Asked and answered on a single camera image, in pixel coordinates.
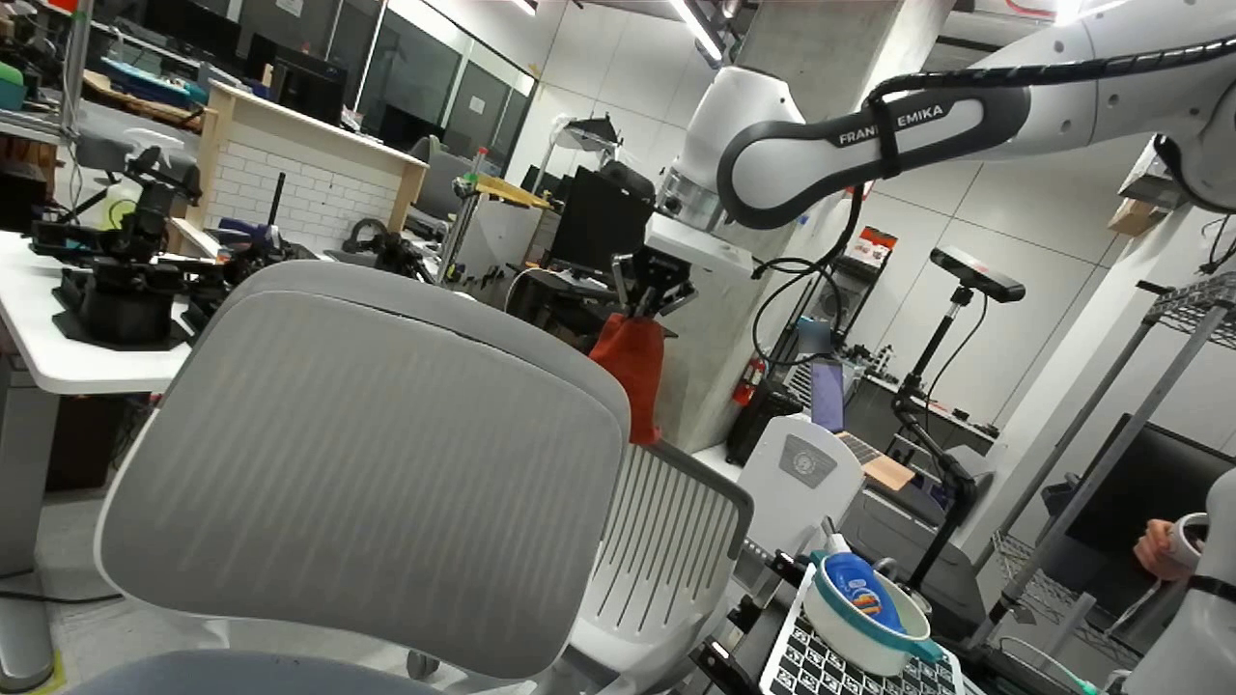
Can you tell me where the blue bottle white cap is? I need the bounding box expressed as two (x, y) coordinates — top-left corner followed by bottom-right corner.
(823, 533), (910, 624)

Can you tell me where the cluttered storage shelf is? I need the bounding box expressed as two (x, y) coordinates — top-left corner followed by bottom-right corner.
(0, 0), (218, 148)

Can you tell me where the white cabinet yellow top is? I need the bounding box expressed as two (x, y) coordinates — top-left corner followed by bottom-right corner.
(440, 171), (556, 295)

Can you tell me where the white bowl teal rim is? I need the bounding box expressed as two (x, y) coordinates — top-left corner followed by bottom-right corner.
(800, 551), (934, 679)

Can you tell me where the white tiled wooden box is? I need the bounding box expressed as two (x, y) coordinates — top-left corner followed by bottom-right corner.
(191, 80), (433, 260)

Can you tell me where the red shelf label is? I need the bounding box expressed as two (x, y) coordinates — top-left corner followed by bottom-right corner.
(856, 225), (901, 268)

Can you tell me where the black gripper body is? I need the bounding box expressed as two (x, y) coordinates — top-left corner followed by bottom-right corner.
(621, 252), (700, 310)

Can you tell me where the dark glass partition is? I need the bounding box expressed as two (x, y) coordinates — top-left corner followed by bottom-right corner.
(238, 0), (539, 176)

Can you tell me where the black wire shelf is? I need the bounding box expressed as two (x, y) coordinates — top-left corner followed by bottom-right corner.
(776, 229), (901, 430)

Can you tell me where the black stereo camera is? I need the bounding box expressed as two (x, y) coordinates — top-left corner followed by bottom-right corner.
(928, 248), (1032, 310)

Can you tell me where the black camera rig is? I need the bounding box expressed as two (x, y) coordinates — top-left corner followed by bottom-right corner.
(28, 141), (210, 356)

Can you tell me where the purple container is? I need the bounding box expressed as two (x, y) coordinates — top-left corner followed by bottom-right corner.
(809, 356), (850, 436)

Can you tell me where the ceiling light strip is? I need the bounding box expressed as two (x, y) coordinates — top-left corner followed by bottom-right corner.
(662, 0), (731, 69)

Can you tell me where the black floor cable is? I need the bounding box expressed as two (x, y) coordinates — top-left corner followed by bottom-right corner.
(0, 570), (127, 609)

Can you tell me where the black flat screen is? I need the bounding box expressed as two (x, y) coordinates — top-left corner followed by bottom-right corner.
(1040, 414), (1236, 649)

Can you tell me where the white work table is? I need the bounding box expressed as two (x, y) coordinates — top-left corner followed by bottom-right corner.
(0, 229), (199, 690)

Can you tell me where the black mechanical gadget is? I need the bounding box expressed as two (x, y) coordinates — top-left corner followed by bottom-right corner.
(177, 171), (333, 351)

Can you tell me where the orange cloth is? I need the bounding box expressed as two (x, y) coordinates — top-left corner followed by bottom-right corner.
(589, 313), (673, 449)

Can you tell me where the black machine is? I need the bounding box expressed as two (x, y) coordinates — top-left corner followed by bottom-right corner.
(539, 157), (666, 284)

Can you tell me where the white plastic jug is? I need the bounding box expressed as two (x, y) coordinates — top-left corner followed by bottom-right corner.
(740, 414), (870, 555)

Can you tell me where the brown cardboard box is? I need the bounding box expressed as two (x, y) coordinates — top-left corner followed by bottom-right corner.
(862, 453), (919, 497)

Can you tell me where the red fire extinguisher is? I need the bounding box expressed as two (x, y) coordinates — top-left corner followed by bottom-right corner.
(727, 342), (772, 414)

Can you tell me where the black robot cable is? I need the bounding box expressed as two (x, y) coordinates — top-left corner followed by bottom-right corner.
(751, 176), (874, 378)

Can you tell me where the brown wall box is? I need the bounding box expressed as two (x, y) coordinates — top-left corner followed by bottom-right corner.
(1110, 188), (1171, 241)

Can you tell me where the black camera tripod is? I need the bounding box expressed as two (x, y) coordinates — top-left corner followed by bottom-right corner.
(890, 299), (983, 596)

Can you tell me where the grey wire rack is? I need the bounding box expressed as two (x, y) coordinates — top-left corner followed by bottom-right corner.
(962, 273), (1236, 649)

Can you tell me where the grey mesh back office chair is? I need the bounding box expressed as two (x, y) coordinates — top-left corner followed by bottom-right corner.
(71, 253), (633, 695)

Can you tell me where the person bare hand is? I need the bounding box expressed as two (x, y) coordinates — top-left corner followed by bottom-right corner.
(1134, 512), (1194, 587)

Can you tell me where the black desk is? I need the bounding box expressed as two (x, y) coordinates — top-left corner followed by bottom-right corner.
(504, 264), (633, 342)

